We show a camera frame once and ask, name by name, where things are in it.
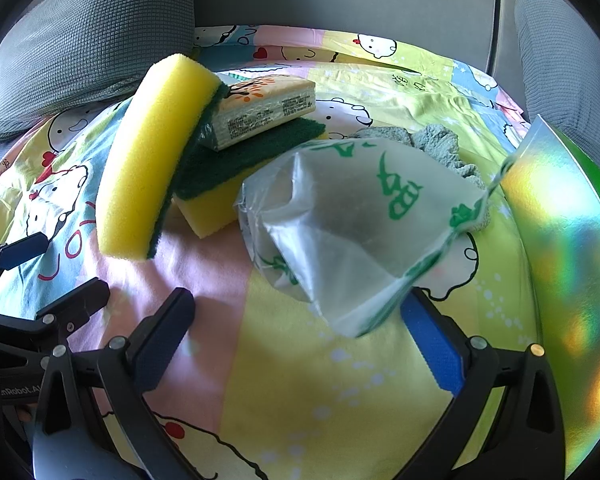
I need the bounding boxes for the green holographic box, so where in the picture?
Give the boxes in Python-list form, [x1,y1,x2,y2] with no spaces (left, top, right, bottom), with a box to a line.
[500,114,600,480]

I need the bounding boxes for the grey textured cushion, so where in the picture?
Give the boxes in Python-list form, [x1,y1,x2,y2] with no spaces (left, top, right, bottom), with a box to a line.
[0,0,197,143]

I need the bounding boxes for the yellow sponge with green scourer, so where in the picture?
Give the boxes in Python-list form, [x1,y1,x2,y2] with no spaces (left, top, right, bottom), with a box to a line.
[96,52,236,261]
[172,119,331,239]

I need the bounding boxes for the clear plastic bag green print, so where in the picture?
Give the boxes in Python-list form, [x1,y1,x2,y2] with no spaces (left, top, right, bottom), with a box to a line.
[234,139,516,338]

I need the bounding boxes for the grey-green cloth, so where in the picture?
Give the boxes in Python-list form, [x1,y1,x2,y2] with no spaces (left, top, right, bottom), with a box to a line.
[347,122,491,233]

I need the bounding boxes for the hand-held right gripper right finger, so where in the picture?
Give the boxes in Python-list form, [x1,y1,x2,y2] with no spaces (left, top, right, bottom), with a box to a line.
[400,287,568,480]

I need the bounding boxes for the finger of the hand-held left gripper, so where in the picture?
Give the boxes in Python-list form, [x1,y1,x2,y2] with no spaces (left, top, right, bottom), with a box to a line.
[0,232,51,291]
[0,281,112,357]

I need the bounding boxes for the grey sofa backrest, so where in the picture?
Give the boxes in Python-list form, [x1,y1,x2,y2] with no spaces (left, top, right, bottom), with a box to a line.
[190,0,526,73]

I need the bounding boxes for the cream tissue pack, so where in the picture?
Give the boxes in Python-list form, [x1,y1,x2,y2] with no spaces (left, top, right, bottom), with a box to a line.
[211,75,317,151]

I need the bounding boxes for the grey smooth cushion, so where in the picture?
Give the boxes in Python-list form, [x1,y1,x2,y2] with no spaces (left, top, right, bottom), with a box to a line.
[515,0,600,153]

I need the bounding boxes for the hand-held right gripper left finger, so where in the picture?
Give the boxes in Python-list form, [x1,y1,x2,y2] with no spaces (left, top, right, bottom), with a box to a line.
[32,287,201,480]

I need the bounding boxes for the cartoon printed blanket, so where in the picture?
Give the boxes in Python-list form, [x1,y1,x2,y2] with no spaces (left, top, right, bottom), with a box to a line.
[0,25,546,480]

